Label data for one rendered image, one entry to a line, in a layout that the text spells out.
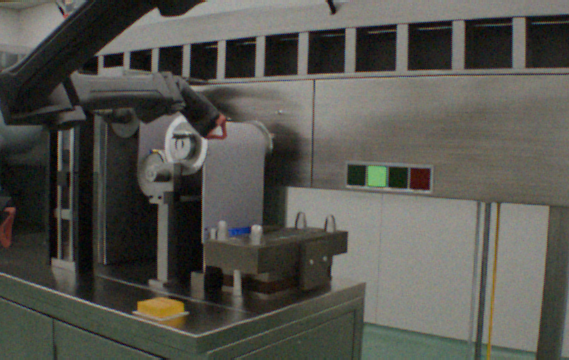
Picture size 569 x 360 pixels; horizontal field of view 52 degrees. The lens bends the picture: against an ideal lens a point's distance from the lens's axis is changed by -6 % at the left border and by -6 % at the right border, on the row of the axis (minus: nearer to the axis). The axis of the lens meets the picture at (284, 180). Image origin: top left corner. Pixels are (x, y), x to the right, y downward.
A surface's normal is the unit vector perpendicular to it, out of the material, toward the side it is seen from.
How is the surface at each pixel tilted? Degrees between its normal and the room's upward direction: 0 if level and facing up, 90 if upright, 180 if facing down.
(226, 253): 90
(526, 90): 90
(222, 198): 90
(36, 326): 90
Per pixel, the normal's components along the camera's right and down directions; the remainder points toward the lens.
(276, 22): -0.58, 0.03
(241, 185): 0.81, 0.06
